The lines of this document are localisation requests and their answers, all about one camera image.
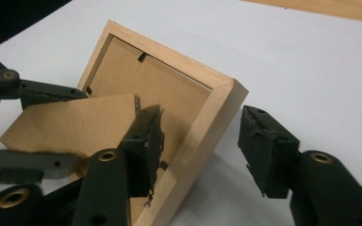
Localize brown cardboard frame stand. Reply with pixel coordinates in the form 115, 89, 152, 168
0, 92, 140, 159

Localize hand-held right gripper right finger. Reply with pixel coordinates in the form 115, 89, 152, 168
237, 105, 362, 226

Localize wooden picture frame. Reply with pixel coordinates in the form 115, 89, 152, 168
74, 19, 250, 226

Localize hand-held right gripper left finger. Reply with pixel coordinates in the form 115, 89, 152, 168
71, 104, 166, 226

